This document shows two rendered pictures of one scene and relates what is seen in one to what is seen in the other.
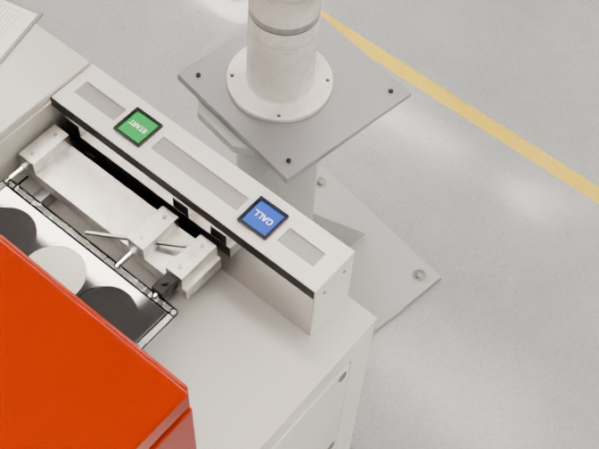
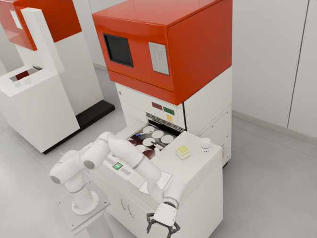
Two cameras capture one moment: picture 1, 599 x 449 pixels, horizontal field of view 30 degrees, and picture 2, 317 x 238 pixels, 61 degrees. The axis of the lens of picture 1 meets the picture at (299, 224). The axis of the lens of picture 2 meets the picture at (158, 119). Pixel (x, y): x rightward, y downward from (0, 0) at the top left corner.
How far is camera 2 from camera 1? 2.54 m
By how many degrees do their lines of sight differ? 86
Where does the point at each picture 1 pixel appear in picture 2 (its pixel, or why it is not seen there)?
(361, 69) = (63, 208)
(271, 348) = not seen: hidden behind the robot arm
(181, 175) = (110, 157)
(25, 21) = (142, 188)
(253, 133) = (95, 188)
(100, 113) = (125, 168)
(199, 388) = not seen: hidden behind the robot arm
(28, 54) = (141, 180)
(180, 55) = not seen: outside the picture
